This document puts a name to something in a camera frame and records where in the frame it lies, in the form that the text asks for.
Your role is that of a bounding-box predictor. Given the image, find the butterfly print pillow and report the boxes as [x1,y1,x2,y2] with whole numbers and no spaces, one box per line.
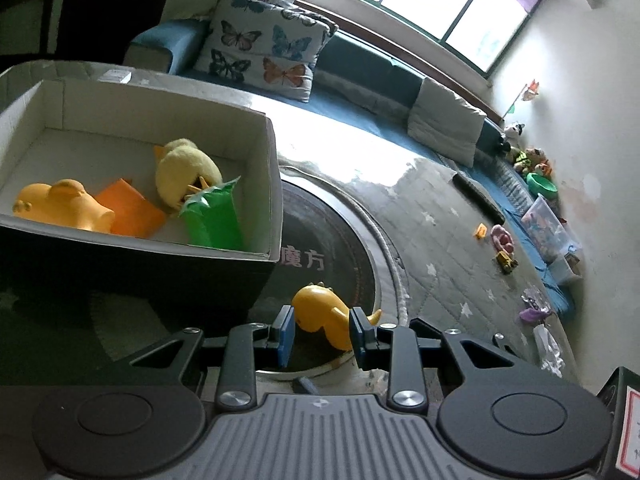
[194,0,340,104]

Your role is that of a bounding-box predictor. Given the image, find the orange block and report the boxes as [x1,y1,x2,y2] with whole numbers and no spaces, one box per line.
[94,177,167,237]

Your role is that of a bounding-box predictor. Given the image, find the window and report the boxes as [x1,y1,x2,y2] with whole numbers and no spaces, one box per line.
[295,0,549,79]

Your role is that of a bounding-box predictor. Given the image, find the colourful wall decoration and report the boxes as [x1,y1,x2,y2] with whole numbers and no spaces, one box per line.
[502,79,542,117]

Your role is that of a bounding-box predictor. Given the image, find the yellow plush chick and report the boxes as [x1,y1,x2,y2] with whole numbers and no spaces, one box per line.
[153,138,223,209]

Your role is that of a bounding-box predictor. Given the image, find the pile of plush toys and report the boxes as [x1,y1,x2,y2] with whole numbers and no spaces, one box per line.
[505,144,553,177]

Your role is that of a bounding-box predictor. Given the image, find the grey square cushion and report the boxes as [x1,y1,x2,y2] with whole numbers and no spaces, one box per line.
[407,76,487,168]

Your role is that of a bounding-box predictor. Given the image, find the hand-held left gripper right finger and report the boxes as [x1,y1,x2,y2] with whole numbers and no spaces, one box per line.
[348,306,517,415]

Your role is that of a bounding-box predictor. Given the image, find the grey star pattern rug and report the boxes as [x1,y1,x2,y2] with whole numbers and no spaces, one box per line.
[0,90,581,396]

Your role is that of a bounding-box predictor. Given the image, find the clear plastic storage box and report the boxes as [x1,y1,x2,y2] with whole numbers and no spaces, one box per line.
[520,195,583,286]

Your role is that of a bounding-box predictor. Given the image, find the white cardboard box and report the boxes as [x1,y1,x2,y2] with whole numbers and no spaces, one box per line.
[0,61,284,331]

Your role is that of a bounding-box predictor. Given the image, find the green plastic bowl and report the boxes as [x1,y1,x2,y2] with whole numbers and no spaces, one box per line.
[526,172,559,197]

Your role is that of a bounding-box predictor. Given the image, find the purple toy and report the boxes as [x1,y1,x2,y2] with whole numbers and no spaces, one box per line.
[518,290,553,324]

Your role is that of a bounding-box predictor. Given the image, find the green plastic packet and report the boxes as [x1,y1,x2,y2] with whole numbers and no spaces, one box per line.
[178,176,247,251]

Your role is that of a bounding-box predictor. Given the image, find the yellow dinosaur toy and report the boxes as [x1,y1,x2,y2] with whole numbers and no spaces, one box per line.
[291,284,382,352]

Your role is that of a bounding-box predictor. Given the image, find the pink toy ring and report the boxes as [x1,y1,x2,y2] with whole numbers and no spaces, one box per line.
[489,224,516,255]

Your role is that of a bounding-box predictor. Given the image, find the black and white plush toy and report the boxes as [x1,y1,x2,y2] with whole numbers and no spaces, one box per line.
[495,122,527,155]

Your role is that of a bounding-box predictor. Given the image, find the blue sofa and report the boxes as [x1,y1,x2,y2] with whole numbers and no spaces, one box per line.
[123,19,574,317]

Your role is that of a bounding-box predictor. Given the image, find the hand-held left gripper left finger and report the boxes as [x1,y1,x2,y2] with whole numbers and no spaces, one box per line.
[129,305,297,413]

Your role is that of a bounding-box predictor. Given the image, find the orange rubber pig toy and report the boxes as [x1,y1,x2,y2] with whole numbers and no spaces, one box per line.
[12,178,116,234]

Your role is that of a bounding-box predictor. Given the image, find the dark box with red label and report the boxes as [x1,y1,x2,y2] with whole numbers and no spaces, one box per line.
[595,366,640,480]

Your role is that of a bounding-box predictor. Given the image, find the round black mat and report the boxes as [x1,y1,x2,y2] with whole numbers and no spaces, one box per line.
[250,180,401,378]

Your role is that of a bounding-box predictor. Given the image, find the clear plastic bag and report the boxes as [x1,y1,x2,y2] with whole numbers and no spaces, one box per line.
[532,324,566,378]

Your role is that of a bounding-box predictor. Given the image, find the black remote control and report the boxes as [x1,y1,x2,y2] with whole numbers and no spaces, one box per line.
[452,172,506,224]

